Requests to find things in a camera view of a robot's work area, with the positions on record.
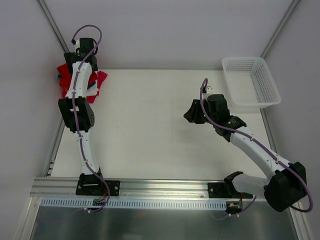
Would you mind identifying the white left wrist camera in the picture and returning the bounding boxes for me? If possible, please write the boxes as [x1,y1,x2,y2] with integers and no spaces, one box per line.
[71,38,80,50]

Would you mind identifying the red t shirt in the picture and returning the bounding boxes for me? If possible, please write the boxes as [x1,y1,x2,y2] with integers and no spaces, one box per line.
[57,63,98,98]

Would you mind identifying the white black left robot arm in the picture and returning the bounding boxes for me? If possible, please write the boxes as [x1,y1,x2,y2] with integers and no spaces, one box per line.
[58,37,105,195]

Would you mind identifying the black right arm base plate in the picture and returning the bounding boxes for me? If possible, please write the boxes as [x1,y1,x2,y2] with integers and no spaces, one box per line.
[207,182,254,199]

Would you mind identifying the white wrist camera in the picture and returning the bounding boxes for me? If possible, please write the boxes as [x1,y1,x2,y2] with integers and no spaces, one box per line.
[71,38,80,50]
[201,86,215,95]

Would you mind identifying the white perforated plastic basket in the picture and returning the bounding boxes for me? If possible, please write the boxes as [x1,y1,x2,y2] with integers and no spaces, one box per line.
[221,56,282,111]

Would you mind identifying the folded white t shirt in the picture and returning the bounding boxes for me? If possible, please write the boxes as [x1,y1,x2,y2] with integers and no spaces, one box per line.
[86,88,99,97]

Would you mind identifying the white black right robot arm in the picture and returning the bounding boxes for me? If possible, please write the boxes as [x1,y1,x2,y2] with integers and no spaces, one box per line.
[183,94,309,212]

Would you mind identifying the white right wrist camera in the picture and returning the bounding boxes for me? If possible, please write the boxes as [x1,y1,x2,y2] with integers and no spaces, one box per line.
[201,86,215,95]

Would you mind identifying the white slotted cable duct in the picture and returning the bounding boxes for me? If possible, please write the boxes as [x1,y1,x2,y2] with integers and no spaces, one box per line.
[40,197,227,211]

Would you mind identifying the left aluminium corner post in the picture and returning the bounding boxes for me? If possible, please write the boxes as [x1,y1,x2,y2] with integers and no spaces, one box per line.
[35,0,70,63]

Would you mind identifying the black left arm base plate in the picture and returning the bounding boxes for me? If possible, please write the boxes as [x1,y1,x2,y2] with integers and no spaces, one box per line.
[75,178,121,197]

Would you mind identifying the aluminium corner post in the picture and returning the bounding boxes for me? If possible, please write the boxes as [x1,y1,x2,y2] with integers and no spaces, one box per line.
[35,0,70,63]
[260,0,302,60]

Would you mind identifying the aluminium extrusion mounting rail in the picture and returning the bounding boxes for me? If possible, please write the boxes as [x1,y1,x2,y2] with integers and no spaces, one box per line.
[29,176,301,201]

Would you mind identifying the right aluminium corner post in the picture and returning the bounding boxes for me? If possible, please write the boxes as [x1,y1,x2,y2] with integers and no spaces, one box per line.
[260,0,302,60]

